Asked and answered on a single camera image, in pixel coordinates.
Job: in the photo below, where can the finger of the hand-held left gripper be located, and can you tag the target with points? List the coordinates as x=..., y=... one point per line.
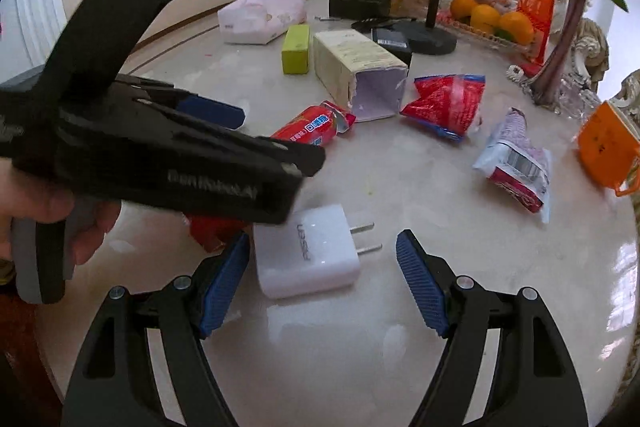
x=280, y=154
x=210, y=113

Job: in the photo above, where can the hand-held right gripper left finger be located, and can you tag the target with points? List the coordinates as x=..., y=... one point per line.
x=225, y=287

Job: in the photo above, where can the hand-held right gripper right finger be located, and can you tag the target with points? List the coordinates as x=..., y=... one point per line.
x=417, y=282

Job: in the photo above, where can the white charger plug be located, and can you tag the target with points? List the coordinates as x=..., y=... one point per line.
x=300, y=252

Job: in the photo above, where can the person's left hand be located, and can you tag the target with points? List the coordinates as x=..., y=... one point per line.
x=30, y=197

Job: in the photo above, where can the red tube snack wrapper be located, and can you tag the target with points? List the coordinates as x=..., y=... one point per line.
x=310, y=127

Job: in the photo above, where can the yellow green box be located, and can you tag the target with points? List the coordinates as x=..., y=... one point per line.
x=296, y=49

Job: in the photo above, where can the pink tissue pack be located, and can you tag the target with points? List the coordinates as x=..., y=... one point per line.
x=260, y=14

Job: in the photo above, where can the cream cardboard box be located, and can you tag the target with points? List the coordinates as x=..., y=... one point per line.
x=350, y=62

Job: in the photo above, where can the white purple snack wrapper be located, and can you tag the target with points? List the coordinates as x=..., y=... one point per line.
x=515, y=162

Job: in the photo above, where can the black flat box white label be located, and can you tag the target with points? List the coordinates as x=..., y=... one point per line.
x=392, y=42

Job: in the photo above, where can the red blue snack wrapper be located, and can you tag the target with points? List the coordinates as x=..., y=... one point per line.
x=442, y=104

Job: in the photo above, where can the orange carton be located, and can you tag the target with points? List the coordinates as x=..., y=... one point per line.
x=605, y=147

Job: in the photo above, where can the orange fruit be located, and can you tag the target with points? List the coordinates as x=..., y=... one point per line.
x=462, y=7
x=484, y=19
x=515, y=28

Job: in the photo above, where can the clear fruit tray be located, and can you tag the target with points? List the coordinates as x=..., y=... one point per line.
x=500, y=43

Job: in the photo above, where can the purple glass vase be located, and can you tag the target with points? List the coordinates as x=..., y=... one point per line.
x=565, y=47

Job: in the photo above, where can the ornate cream sofa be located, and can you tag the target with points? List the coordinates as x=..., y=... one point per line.
x=595, y=52

